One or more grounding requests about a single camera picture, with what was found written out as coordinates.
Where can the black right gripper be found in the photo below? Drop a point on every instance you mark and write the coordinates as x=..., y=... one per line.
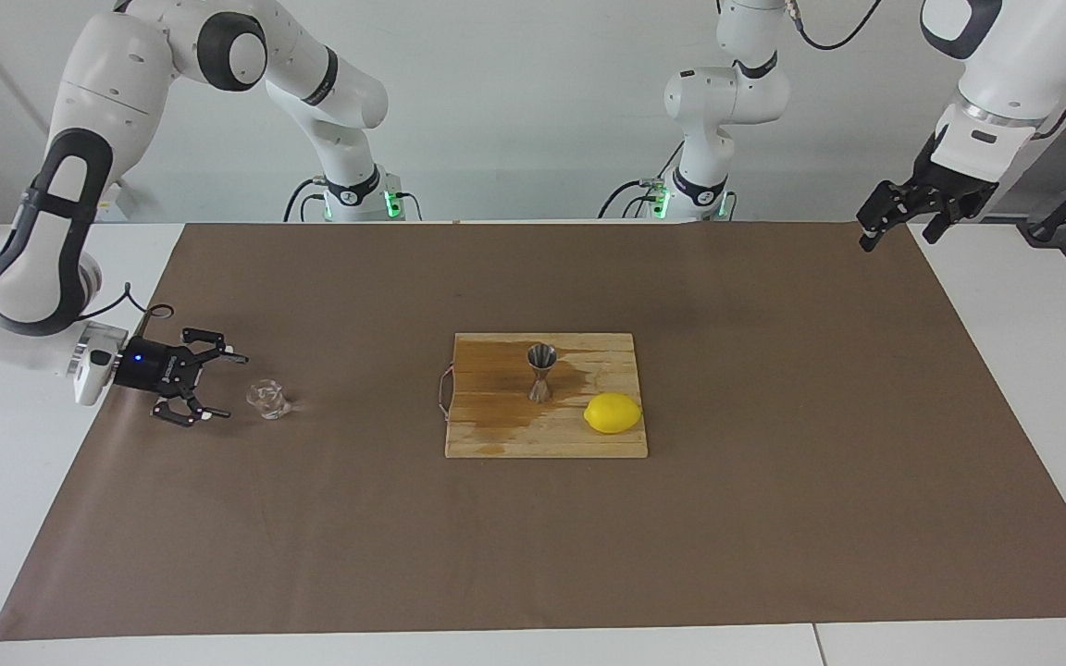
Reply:
x=149, y=365

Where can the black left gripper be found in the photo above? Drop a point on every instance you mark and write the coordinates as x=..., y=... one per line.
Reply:
x=945, y=190

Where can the small clear glass cup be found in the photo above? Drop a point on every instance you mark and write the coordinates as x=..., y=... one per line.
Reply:
x=269, y=400

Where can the steel double jigger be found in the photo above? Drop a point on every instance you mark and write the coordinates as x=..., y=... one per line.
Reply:
x=542, y=370

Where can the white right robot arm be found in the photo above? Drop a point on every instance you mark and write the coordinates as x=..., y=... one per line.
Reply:
x=107, y=92

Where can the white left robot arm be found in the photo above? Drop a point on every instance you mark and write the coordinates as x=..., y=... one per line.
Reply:
x=727, y=92

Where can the wooden cutting board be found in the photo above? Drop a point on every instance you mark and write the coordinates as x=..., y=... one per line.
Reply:
x=496, y=416

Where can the yellow lemon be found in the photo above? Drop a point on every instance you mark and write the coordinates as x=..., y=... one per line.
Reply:
x=613, y=413

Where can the brown paper table mat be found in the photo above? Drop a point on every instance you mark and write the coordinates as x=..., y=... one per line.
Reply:
x=533, y=555

